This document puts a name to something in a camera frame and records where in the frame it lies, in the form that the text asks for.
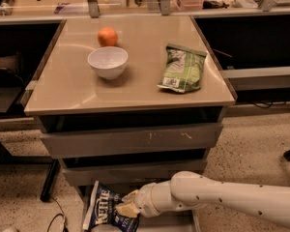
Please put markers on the middle grey drawer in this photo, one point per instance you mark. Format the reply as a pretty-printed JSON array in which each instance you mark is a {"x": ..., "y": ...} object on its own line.
[{"x": 131, "y": 173}]

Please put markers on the orange fruit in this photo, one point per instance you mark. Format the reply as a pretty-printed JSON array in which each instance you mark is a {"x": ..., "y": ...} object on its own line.
[{"x": 107, "y": 37}]

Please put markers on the top grey drawer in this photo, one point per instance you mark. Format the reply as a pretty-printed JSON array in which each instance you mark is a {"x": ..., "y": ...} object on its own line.
[{"x": 95, "y": 143}]

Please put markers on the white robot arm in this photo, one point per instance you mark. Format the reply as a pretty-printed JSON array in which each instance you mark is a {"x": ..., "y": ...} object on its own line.
[{"x": 187, "y": 190}]

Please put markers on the blue kettle chip bag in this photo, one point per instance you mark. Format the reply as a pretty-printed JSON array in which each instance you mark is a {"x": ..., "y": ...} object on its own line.
[{"x": 102, "y": 210}]

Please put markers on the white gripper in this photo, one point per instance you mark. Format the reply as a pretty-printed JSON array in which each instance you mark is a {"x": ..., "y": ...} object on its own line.
[{"x": 147, "y": 199}]

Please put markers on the bottom grey open drawer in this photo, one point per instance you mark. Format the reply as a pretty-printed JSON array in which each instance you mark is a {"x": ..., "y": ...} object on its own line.
[{"x": 166, "y": 222}]

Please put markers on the grey drawer cabinet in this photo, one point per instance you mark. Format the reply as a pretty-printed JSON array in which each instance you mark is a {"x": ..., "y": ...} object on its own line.
[{"x": 69, "y": 96}]

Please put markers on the green chip bag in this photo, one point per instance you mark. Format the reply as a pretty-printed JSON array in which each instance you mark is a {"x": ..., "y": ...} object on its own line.
[{"x": 184, "y": 68}]

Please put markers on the black table leg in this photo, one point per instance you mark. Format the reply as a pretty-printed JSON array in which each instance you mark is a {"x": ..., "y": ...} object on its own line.
[{"x": 50, "y": 177}]

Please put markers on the white bowl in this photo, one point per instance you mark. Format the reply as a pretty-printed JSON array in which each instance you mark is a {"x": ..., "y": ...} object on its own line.
[{"x": 108, "y": 62}]

